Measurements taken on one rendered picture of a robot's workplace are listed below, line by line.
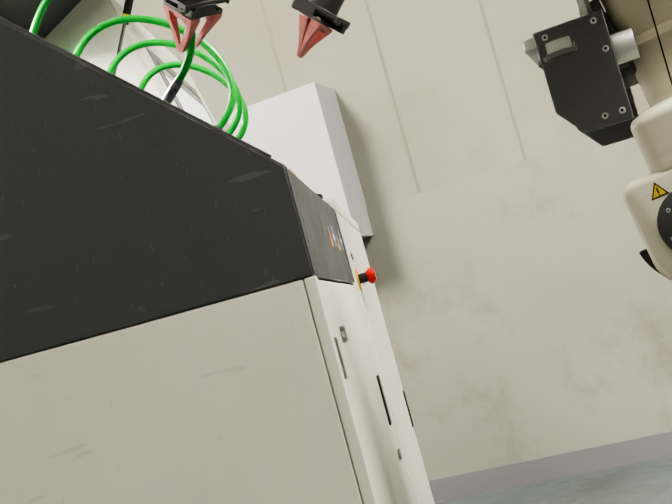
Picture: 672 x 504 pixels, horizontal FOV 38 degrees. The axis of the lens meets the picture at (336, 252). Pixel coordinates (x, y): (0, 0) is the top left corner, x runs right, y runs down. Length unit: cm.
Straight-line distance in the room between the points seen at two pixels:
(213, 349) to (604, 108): 64
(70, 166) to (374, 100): 236
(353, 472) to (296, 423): 10
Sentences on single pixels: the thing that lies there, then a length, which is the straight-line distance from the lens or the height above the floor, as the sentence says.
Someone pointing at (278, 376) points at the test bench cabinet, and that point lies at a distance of 138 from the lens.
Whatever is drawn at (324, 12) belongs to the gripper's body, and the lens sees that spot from 185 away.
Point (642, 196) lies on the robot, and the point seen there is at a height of 78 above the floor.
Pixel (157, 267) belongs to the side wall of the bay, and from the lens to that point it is 142.
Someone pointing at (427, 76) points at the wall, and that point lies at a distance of 367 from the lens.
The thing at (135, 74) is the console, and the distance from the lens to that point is 221.
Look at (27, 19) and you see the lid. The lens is 219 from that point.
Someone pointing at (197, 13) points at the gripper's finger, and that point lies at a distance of 161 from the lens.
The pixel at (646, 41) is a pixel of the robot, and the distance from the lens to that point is 152.
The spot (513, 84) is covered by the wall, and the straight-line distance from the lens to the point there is 359.
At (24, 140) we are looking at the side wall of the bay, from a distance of 150.
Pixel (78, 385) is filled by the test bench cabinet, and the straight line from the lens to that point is 146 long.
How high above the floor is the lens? 72
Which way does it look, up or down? 4 degrees up
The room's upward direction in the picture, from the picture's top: 15 degrees counter-clockwise
